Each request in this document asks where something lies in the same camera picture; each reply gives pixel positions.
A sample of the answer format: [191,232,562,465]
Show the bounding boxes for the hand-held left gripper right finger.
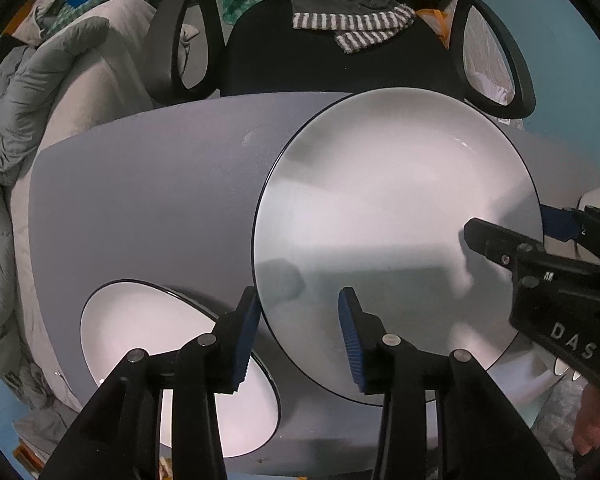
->
[338,286,563,480]

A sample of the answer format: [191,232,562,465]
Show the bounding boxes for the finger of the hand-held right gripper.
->
[541,204,600,266]
[464,217,546,281]

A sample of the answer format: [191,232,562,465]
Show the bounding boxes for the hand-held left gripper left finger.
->
[39,286,263,480]

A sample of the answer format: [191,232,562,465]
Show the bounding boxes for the white plate black rim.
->
[79,279,281,460]
[252,88,546,407]

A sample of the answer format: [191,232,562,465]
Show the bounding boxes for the person's right hand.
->
[577,387,600,456]

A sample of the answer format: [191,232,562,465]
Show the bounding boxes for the grey crinkled bag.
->
[530,385,583,480]

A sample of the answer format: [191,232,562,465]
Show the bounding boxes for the black office chair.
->
[147,0,537,121]

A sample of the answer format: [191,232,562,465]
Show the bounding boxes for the grey duvet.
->
[0,15,111,376]

